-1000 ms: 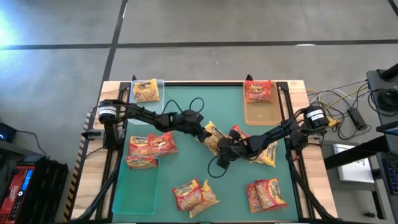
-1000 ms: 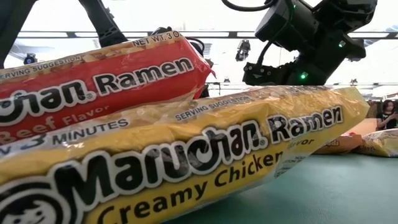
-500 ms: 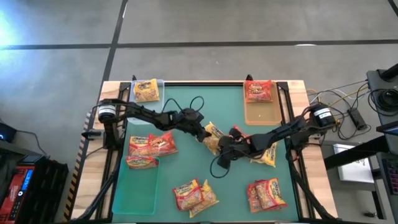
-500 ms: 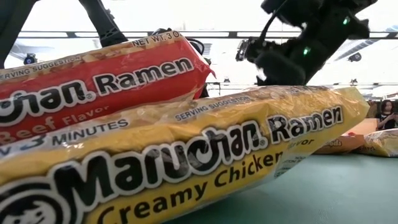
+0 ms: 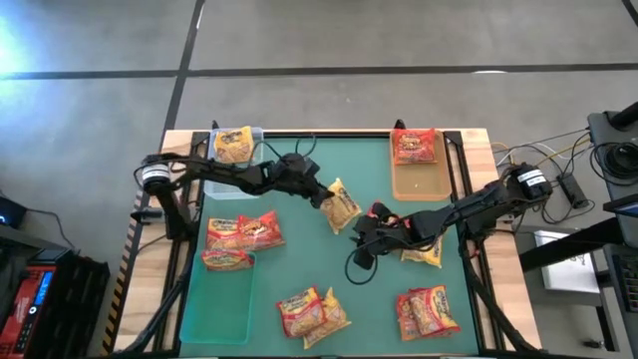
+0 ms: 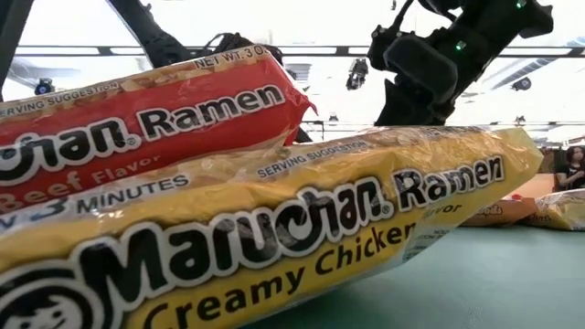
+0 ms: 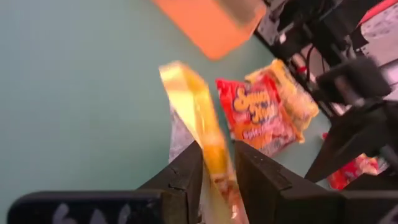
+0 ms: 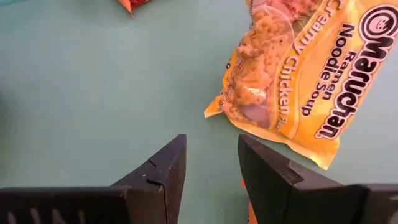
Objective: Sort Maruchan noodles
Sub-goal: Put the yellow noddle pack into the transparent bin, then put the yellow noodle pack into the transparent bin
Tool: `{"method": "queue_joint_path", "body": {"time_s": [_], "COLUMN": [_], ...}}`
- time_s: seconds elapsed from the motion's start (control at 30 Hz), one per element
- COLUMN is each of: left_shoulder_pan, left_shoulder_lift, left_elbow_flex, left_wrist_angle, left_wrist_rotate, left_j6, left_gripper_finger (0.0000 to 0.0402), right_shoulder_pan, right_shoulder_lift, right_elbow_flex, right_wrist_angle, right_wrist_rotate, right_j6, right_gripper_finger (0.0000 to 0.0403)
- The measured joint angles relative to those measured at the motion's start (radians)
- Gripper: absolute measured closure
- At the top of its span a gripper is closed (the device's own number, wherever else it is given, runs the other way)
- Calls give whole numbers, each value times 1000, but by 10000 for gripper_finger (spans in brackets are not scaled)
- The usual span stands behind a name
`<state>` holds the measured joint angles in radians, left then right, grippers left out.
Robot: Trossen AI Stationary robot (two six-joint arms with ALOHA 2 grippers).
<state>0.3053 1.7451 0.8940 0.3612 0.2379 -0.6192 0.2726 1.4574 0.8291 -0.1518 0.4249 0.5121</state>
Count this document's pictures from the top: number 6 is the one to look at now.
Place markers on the red chili ramen pack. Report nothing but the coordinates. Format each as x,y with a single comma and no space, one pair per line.
493,212

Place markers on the yellow creamy chicken ramen pack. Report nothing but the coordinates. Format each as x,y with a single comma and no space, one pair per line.
274,228
557,210

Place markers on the red beef ramen pack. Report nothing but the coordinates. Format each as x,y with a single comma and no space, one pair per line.
137,114

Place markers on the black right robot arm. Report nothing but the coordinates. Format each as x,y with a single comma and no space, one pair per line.
493,27

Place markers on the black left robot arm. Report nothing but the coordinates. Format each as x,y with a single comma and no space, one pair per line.
155,41

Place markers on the black round fixture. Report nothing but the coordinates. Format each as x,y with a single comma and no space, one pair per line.
44,87
521,84
357,74

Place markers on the person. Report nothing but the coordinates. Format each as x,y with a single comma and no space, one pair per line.
571,171

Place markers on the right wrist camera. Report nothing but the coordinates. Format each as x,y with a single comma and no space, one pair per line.
381,45

